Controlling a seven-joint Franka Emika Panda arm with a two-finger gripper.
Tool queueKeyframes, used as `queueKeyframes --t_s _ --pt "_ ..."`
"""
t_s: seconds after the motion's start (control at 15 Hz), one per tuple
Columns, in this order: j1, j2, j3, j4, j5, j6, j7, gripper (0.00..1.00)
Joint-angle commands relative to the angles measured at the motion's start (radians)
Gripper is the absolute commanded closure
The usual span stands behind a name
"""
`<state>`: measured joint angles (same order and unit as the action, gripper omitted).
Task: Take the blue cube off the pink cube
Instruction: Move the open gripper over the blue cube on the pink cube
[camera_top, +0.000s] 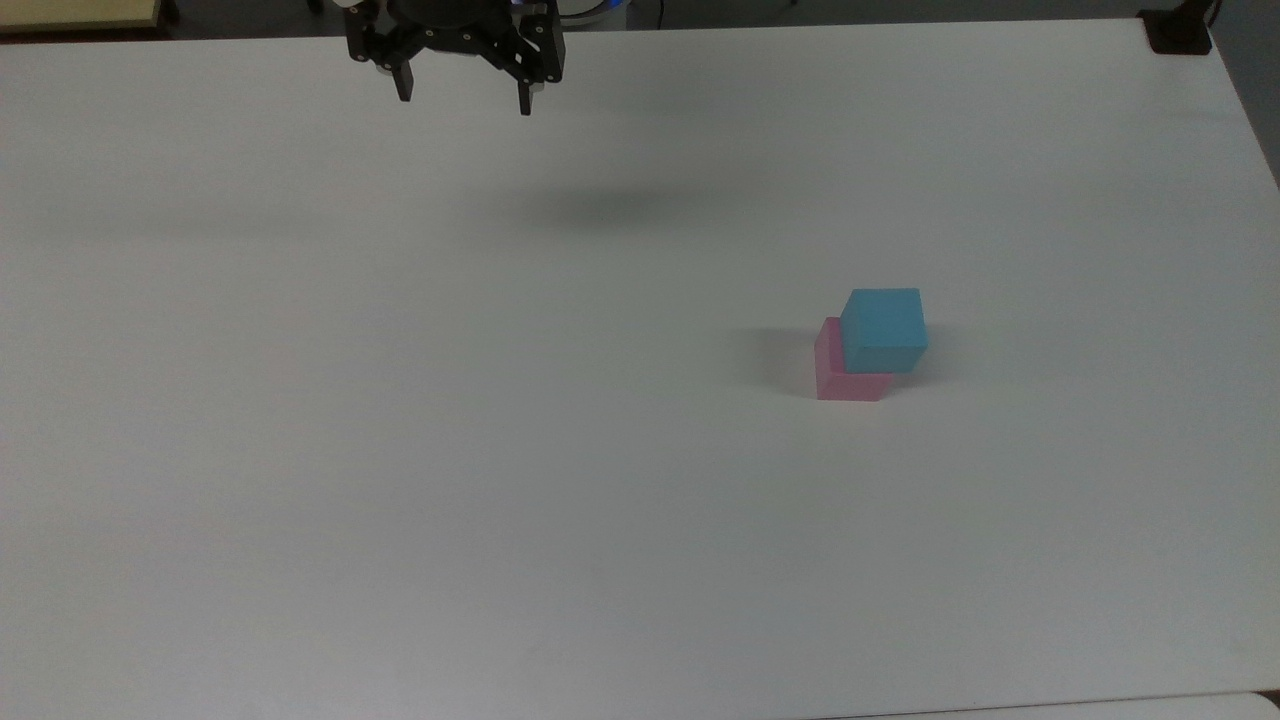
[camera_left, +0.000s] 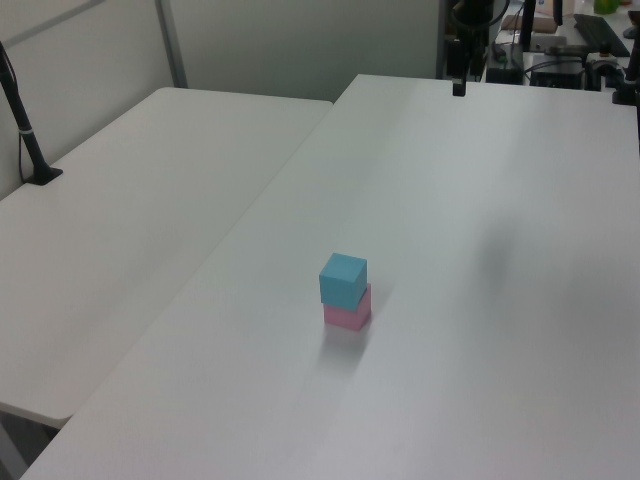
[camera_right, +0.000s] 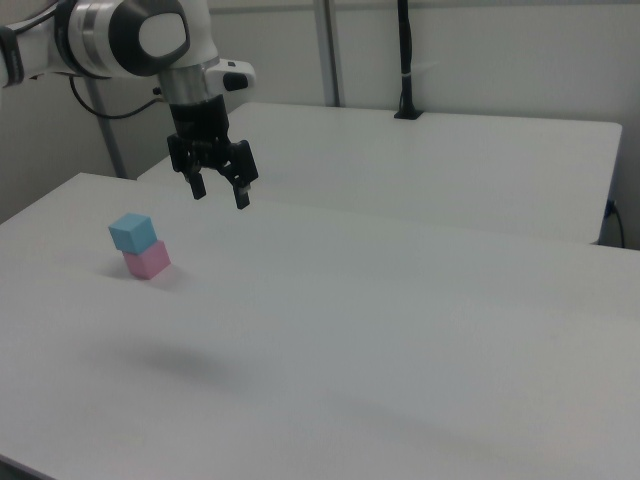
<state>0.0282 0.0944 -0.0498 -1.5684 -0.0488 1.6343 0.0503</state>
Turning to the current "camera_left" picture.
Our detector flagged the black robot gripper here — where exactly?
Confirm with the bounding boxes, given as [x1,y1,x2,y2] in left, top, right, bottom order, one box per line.
[447,0,507,98]

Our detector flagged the blue cube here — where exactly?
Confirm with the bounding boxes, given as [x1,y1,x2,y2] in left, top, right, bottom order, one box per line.
[318,252,369,312]

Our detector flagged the pink cube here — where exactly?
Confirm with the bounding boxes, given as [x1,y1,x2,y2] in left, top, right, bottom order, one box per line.
[322,282,373,332]

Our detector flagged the small black box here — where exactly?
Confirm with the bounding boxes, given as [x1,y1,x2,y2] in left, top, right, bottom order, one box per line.
[486,66,522,85]

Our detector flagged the black monitor stand pole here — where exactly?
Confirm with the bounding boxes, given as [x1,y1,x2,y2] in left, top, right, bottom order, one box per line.
[519,0,537,52]

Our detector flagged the black electronics box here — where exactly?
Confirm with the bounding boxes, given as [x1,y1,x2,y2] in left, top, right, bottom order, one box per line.
[529,47,601,92]

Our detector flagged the black keyboard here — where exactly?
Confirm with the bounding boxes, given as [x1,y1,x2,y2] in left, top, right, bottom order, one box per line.
[572,13,632,57]

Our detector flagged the white side table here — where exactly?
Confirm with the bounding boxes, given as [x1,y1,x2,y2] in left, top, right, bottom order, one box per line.
[0,86,335,429]

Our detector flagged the black table clamp mount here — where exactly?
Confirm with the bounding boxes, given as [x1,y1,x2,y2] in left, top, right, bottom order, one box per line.
[611,37,640,106]

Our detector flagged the black camera stand pole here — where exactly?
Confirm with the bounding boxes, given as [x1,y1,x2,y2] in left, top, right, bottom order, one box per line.
[0,39,65,188]

